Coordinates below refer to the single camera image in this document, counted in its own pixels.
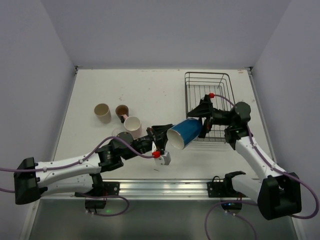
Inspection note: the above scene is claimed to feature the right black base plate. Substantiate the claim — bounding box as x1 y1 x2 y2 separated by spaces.
206 171 245 198

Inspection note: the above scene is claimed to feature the clear glass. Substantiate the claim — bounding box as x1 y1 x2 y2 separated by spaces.
111 127 124 137

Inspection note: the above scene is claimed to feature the aluminium mounting rail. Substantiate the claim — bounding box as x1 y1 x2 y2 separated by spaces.
37 178 263 201

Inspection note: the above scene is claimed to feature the pink cup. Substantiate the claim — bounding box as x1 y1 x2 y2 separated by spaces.
121 114 142 139

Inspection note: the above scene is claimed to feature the blue mug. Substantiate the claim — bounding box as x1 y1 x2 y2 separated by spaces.
166 118 203 150

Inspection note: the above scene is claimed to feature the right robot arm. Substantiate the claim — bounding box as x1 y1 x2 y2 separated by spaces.
186 93 302 220

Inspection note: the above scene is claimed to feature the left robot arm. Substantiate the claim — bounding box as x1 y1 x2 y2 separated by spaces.
13 124 172 205

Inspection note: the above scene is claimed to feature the beige cup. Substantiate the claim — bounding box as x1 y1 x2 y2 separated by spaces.
94 103 112 124

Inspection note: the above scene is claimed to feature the dark wire dish rack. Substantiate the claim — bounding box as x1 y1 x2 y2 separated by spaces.
184 71 247 148

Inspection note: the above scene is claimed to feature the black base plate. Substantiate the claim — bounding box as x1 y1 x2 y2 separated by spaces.
74 181 120 199
206 171 245 198

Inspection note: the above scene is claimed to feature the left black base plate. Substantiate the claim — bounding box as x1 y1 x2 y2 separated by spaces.
74 181 120 199

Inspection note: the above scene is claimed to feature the dark brown mug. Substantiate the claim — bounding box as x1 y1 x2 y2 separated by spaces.
115 104 129 124

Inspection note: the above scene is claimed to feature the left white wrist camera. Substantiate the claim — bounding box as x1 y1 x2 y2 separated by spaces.
151 142 171 166

